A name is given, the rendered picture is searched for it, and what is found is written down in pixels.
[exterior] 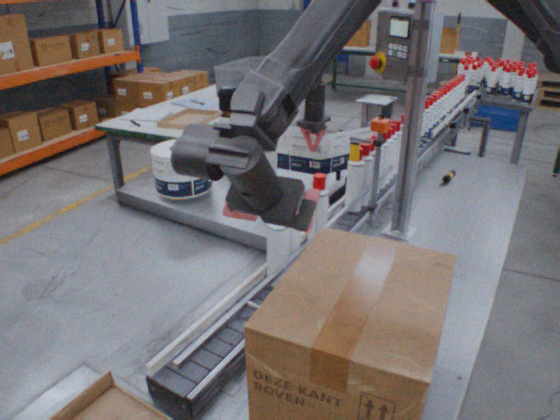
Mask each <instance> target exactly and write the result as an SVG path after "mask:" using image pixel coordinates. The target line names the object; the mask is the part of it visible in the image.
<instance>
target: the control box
mask: <svg viewBox="0 0 560 420"><path fill-rule="evenodd" d="M414 12H415V10H406V8H401V9H391V8H380V9H379V10H378V17H377V38H376V48H375V56H377V57H378V58H380V59H381V60H382V64H381V66H380V67H378V68H377V69H376V70H374V72H375V74H378V75H381V76H384V77H388V78H392V79H394V80H397V81H399V82H403V83H406V84H407V79H408V76H409V72H410V67H411V66H409V64H410V49H411V41H412V34H413V28H414V20H415V19H414ZM391 15H393V16H406V17H410V31H409V39H404V38H398V37H391V36H389V32H390V23H391V17H390V16H391ZM443 19H444V14H443V11H436V12H435V17H434V26H433V29H432V30H433V37H432V40H433V43H432V49H431V56H430V62H429V63H430V66H429V70H428V81H427V83H431V82H436V73H437V66H438V61H439V49H440V42H441V37H442V33H441V30H442V25H443ZM388 42H392V43H399V44H405V45H408V60H403V59H398V58H393V57H389V56H388Z"/></svg>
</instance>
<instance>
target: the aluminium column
mask: <svg viewBox="0 0 560 420"><path fill-rule="evenodd" d="M414 6H415V12H414V19H416V20H434V17H435V12H436V6H437V1H416V0H415V5H414ZM432 37H433V30H430V31H423V30H414V29H413V34H412V41H411V49H410V64H409V66H411V67H421V68H426V67H427V66H430V63H429V62H430V56H431V49H432V43H433V40H432ZM427 81H428V76H425V77H415V76H408V79H407V94H406V102H405V108H404V116H403V124H402V131H403V132H402V139H401V147H400V155H399V163H398V171H397V178H396V186H395V194H394V202H393V210H392V218H391V226H390V232H393V233H396V234H400V235H405V233H406V232H407V231H408V228H409V222H410V215H411V208H412V201H413V194H414V187H415V185H414V181H415V174H416V168H417V161H418V154H419V147H420V141H421V134H422V120H423V115H424V108H425V101H426V94H427V91H426V88H427Z"/></svg>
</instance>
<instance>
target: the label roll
mask: <svg viewBox="0 0 560 420"><path fill-rule="evenodd" d="M175 141H176V140H169V141H165V142H161V143H158V144H156V145H154V146H153V148H152V149H151V160H152V167H153V175H154V181H155V189H156V192H157V193H158V194H159V195H161V196H163V197H166V198H171V199H186V198H193V197H197V196H200V195H203V194H205V193H207V192H209V191H210V190H211V189H212V188H213V181H212V180H207V179H202V178H196V177H191V176H186V175H180V174H176V173H175V172H174V169H173V167H172V164H171V151H172V147H173V144H174V142H175Z"/></svg>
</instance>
